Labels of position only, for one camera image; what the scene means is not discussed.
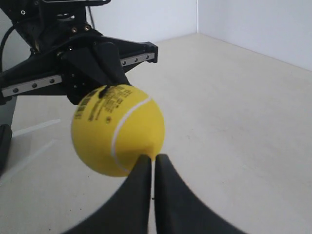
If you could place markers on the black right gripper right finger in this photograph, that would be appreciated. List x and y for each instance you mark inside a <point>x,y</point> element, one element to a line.
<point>178,210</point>

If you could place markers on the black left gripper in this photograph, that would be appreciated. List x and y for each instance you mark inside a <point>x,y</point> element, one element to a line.
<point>69,58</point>

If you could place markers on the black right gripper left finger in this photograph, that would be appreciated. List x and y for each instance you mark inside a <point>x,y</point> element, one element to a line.
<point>127,210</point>

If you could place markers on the yellow tennis ball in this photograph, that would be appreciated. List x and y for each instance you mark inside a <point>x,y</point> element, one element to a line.
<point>113,126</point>

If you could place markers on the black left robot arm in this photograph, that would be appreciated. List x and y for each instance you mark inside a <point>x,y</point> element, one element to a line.
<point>48,7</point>

